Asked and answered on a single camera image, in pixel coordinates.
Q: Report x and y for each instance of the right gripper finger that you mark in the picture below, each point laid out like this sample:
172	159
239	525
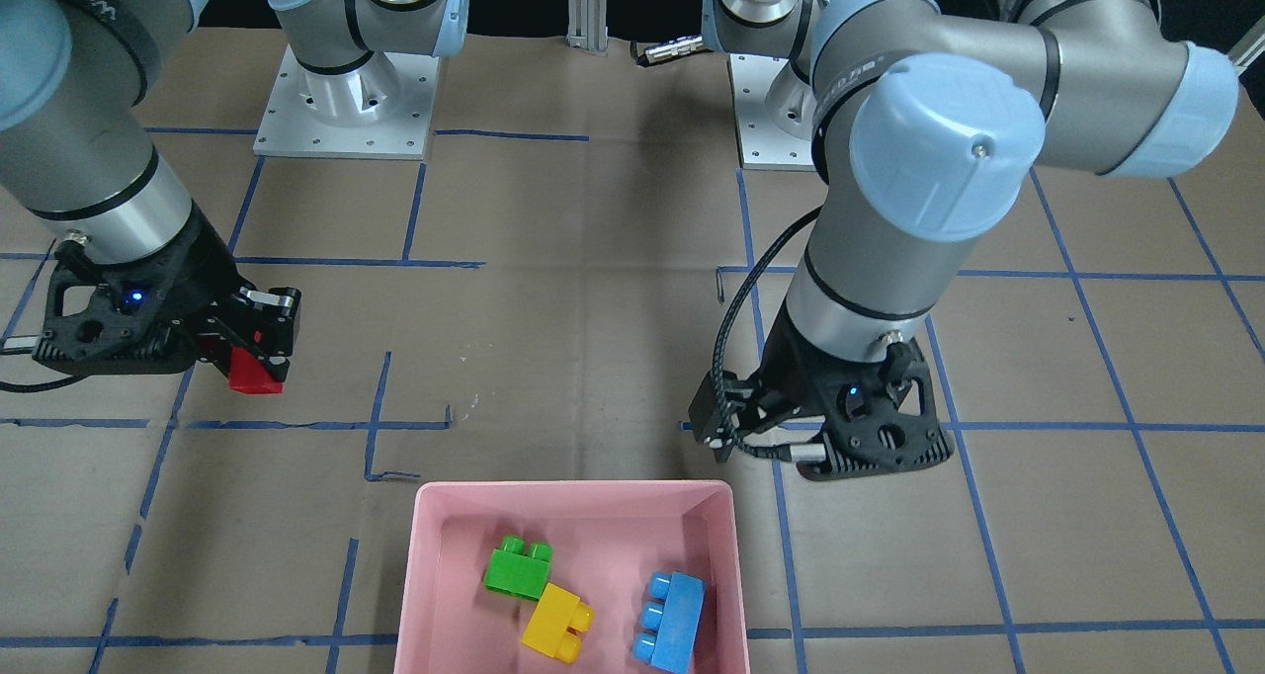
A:
263	322

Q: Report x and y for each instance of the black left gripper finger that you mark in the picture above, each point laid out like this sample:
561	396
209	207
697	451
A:
723	411

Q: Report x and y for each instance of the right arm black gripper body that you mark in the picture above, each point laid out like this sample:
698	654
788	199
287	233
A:
206	272

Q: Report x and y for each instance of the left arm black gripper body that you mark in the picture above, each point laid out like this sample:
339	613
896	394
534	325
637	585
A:
799	366

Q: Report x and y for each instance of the red one-stud toy block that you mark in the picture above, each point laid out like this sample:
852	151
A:
248	375

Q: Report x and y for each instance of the blue three-stud toy block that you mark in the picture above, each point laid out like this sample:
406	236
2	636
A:
669	621

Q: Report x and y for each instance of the green two-stud toy block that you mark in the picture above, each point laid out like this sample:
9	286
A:
519	569

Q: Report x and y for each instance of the yellow two-stud toy block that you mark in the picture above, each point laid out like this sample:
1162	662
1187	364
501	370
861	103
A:
557	624

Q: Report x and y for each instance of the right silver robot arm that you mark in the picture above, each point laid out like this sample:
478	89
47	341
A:
81	163

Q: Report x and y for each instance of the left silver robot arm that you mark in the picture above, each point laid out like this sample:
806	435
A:
925	127

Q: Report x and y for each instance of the pink plastic box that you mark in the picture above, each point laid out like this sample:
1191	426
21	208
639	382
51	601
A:
607	538

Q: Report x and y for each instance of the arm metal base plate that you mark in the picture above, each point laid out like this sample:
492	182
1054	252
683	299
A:
380	111
773	109

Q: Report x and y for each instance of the silver cable connector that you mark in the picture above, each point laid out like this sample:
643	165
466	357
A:
646	55

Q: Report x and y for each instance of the aluminium profile post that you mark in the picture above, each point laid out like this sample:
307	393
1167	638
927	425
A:
587	26

